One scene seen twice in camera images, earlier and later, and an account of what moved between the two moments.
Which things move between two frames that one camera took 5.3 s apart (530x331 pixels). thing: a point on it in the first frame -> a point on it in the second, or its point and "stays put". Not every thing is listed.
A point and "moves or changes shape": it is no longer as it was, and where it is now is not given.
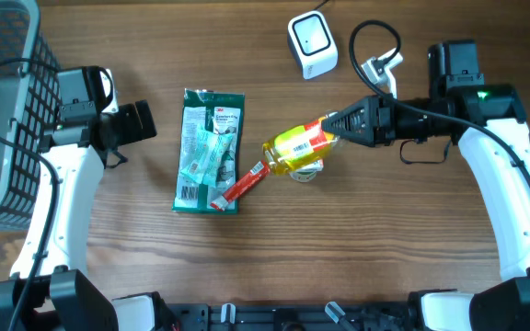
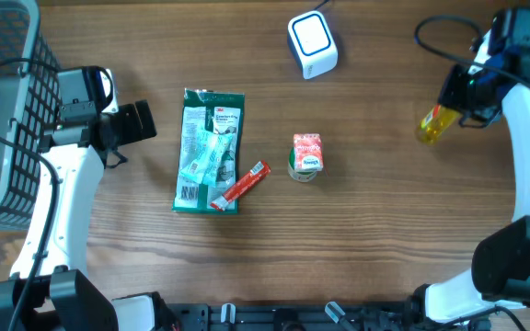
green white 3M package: (209, 151) stays put
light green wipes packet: (202, 160) stays put
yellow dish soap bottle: (294, 147) moves or changes shape
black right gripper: (367, 108) -> (448, 96)
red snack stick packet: (246, 182) stays put
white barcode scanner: (312, 44) stays put
